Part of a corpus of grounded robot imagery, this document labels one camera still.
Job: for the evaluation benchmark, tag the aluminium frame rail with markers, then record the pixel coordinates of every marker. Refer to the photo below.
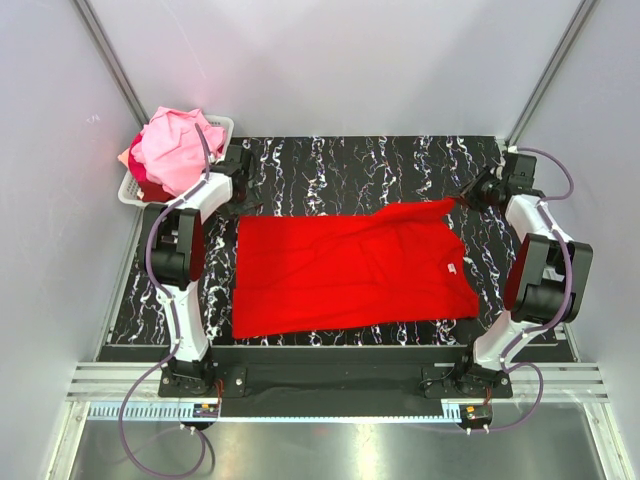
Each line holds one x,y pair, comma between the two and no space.
579,382

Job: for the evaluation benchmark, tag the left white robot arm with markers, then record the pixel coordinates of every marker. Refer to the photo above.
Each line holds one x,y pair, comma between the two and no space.
172,252

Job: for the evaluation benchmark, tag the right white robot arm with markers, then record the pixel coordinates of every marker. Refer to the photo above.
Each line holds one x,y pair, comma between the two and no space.
546,283

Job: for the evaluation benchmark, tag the pink t-shirt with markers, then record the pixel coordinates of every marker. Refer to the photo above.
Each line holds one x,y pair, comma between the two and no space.
169,149

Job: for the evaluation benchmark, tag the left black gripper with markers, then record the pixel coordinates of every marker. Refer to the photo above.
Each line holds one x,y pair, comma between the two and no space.
244,206

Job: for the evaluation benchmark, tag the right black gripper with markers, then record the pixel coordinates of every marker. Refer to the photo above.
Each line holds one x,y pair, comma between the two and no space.
470,192

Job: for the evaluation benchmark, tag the peach garment in basket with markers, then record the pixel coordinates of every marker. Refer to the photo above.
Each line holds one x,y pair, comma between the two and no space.
124,157

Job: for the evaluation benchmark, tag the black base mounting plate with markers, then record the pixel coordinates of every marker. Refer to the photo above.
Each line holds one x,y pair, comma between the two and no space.
288,403

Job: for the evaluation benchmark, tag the red t-shirt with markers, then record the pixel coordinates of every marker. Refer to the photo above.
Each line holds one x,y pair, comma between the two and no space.
340,272

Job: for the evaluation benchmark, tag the white plastic laundry basket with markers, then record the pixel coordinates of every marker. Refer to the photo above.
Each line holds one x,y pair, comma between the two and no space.
130,193

